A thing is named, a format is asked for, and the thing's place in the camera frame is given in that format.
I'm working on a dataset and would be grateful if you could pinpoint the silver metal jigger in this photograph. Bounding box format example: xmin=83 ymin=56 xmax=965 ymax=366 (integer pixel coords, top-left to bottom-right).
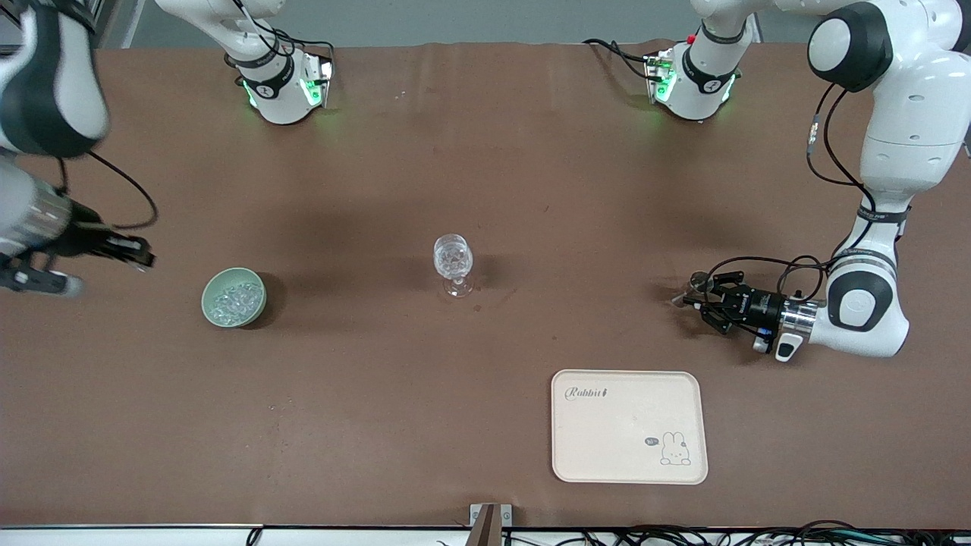
xmin=670 ymin=271 xmax=714 ymax=309

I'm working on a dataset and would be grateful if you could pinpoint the clear ice cube pile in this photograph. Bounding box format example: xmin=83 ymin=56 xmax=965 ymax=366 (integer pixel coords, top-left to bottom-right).
xmin=210 ymin=281 xmax=263 ymax=324
xmin=435 ymin=240 xmax=472 ymax=276

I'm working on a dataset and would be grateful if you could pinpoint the clear stemmed wine glass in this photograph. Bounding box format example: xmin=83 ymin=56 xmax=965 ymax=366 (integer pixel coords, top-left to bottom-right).
xmin=432 ymin=234 xmax=477 ymax=298

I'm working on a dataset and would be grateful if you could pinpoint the pale green ceramic bowl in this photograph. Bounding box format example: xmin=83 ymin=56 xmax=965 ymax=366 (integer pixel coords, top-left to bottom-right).
xmin=200 ymin=267 xmax=268 ymax=329

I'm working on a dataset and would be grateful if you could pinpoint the cream rabbit print tray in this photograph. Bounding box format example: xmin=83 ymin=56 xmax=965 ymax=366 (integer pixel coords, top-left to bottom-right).
xmin=551 ymin=369 xmax=709 ymax=485

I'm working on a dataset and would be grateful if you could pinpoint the brown table cover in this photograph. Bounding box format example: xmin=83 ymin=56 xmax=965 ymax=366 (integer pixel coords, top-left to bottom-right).
xmin=0 ymin=42 xmax=971 ymax=529

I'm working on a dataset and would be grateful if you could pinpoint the black arm wrist cable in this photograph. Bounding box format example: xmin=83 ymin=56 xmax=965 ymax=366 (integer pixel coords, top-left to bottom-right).
xmin=85 ymin=149 xmax=160 ymax=229
xmin=702 ymin=82 xmax=882 ymax=306

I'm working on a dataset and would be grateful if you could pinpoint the aluminium profile frame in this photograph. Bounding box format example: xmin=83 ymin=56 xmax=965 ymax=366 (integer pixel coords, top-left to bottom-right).
xmin=73 ymin=0 xmax=115 ymax=50

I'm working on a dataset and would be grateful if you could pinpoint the black cable bundle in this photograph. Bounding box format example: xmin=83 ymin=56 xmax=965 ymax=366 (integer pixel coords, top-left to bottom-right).
xmin=501 ymin=519 xmax=971 ymax=546

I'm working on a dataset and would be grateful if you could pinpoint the black arm base cable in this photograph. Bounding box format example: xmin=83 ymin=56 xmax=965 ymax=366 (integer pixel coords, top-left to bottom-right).
xmin=226 ymin=0 xmax=336 ymax=86
xmin=582 ymin=37 xmax=662 ymax=81

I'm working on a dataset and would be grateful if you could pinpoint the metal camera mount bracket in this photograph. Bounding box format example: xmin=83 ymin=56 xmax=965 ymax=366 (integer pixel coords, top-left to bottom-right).
xmin=469 ymin=503 xmax=514 ymax=546

